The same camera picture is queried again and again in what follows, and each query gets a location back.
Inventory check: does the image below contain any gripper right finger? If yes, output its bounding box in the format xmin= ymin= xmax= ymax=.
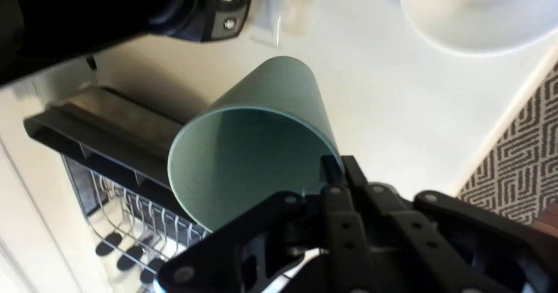
xmin=341 ymin=155 xmax=558 ymax=293

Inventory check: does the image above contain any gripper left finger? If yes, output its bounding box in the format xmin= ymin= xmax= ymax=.
xmin=156 ymin=155 xmax=376 ymax=293

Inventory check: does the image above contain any grey-green plastic cup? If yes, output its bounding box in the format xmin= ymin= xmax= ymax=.
xmin=167 ymin=56 xmax=345 ymax=233

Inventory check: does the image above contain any patterned black white rug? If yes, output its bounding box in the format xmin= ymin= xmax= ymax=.
xmin=456 ymin=61 xmax=558 ymax=226

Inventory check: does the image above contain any black drainer tray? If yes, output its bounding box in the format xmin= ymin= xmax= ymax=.
xmin=24 ymin=87 xmax=210 ymax=241

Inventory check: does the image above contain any clear glass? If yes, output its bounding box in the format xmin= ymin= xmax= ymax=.
xmin=249 ymin=0 xmax=315 ymax=48

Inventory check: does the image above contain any white bowl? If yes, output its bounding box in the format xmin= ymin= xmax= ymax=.
xmin=398 ymin=0 xmax=558 ymax=56

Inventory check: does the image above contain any black kitchen appliance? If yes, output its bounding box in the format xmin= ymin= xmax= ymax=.
xmin=0 ymin=0 xmax=256 ymax=87

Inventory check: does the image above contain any wire dish rack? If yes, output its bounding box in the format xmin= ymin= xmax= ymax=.
xmin=85 ymin=171 xmax=210 ymax=293

